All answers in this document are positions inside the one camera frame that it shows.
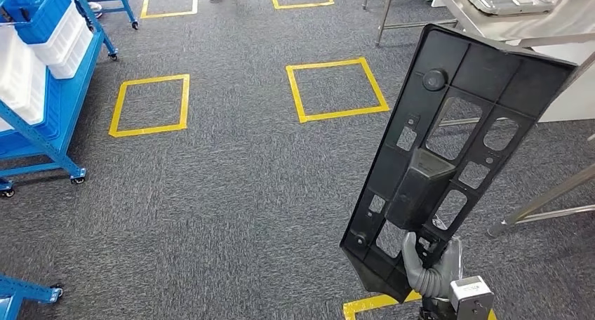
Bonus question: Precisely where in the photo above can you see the white plastic bin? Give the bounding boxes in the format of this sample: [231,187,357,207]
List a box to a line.
[28,1,88,67]
[48,25,95,80]
[0,25,48,133]

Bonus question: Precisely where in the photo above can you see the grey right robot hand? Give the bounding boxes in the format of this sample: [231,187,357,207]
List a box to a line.
[401,232,464,281]

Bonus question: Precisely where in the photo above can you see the white board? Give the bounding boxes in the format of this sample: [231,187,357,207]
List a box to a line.
[538,41,595,124]

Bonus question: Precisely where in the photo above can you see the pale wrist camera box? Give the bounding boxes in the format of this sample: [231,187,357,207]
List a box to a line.
[448,276,495,320]

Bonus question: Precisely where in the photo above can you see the blue wheeled shelf rack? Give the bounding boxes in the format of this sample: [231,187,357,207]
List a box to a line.
[0,0,120,199]
[67,0,140,31]

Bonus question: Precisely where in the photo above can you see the black plastic panel part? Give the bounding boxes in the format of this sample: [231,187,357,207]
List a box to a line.
[340,23,579,305]

